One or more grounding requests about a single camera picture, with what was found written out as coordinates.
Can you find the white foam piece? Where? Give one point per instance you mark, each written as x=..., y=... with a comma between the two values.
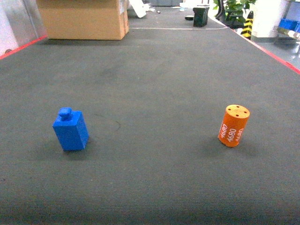
x=139, y=7

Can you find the blue bin on side shelf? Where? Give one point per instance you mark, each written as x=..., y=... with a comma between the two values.
x=289, y=24

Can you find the orange cylindrical cap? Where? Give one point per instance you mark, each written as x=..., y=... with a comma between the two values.
x=233, y=125

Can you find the large cardboard box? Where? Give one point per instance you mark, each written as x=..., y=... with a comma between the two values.
x=84, y=19

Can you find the blue bottle-shaped block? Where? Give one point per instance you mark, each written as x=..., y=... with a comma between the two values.
x=70, y=129

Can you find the yellow black striped bollard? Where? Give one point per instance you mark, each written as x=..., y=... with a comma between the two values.
x=247, y=29

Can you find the dark grey conveyor mat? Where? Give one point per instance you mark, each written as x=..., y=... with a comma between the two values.
x=153, y=104

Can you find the green potted plant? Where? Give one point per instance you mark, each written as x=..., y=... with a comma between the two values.
x=230, y=12

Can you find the black case on floor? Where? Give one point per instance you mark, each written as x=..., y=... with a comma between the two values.
x=200, y=16

